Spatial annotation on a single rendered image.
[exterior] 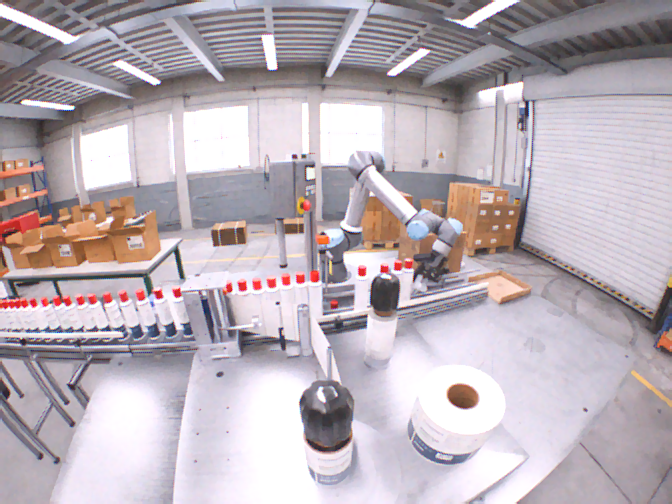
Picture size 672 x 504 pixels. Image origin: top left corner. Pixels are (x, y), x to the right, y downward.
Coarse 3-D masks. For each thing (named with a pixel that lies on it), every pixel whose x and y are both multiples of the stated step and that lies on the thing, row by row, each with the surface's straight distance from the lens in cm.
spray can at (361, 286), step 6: (360, 270) 98; (366, 270) 99; (360, 276) 99; (366, 276) 100; (360, 282) 99; (366, 282) 100; (360, 288) 100; (366, 288) 101; (360, 294) 101; (366, 294) 103; (354, 300) 105; (360, 300) 103; (366, 300) 104; (354, 306) 106; (360, 306) 104; (366, 306) 106
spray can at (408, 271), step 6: (408, 264) 107; (402, 270) 109; (408, 270) 108; (408, 276) 108; (402, 282) 110; (408, 282) 110; (402, 288) 111; (408, 288) 111; (402, 294) 113; (408, 294) 113; (402, 300) 114
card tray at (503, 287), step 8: (488, 272) 169; (496, 272) 175; (504, 272) 176; (472, 280) 160; (480, 280) 164; (488, 280) 167; (496, 280) 170; (504, 280) 173; (512, 280) 173; (520, 280) 170; (488, 288) 157; (496, 288) 159; (504, 288) 162; (512, 288) 165; (520, 288) 168; (528, 288) 163; (488, 296) 148; (496, 296) 150; (504, 296) 144; (512, 296) 151; (520, 296) 159
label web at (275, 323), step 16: (240, 304) 89; (256, 304) 86; (272, 304) 83; (288, 304) 80; (240, 320) 94; (272, 320) 86; (288, 320) 84; (272, 336) 91; (288, 336) 88; (320, 336) 71; (320, 352) 76
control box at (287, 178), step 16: (288, 160) 93; (304, 160) 91; (272, 176) 87; (288, 176) 84; (304, 176) 89; (272, 192) 88; (288, 192) 85; (304, 192) 89; (272, 208) 89; (288, 208) 86
